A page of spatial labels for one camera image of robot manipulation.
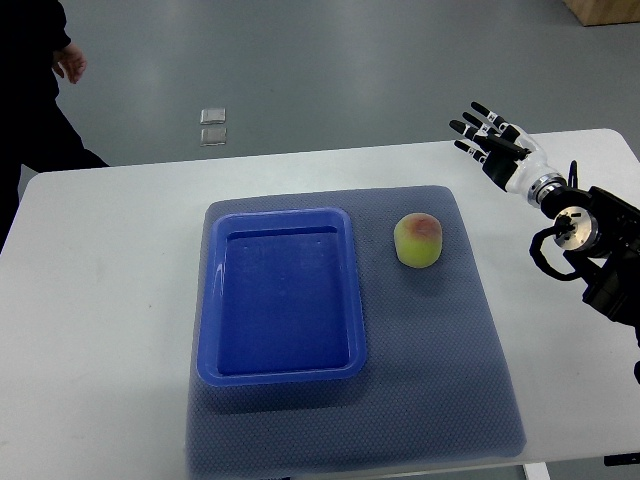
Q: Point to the bystander bare hand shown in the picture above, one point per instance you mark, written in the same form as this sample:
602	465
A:
69	62

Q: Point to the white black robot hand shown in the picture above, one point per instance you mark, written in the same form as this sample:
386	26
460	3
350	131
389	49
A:
507	154

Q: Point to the green red peach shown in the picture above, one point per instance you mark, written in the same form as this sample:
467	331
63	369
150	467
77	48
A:
418	240

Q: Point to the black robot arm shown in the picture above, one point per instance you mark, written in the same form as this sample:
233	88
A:
599	235

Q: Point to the upper metal floor plate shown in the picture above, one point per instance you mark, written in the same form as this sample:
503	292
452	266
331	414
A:
213	115

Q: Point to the metal floor plate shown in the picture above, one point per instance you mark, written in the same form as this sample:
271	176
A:
213	115
213	136

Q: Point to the lower metal floor plate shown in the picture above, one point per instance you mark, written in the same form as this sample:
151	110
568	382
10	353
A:
213	136

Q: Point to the person in black clothes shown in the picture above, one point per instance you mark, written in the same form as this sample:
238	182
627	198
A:
34	131

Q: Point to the wooden box corner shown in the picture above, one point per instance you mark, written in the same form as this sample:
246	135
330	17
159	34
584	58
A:
604	12

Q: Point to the blue-grey textured mat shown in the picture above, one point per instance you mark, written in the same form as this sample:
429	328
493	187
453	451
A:
435	386

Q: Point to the blue rectangular plastic tray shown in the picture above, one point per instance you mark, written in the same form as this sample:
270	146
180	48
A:
281	300

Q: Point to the white table leg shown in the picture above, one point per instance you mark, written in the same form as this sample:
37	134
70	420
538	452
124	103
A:
536	471

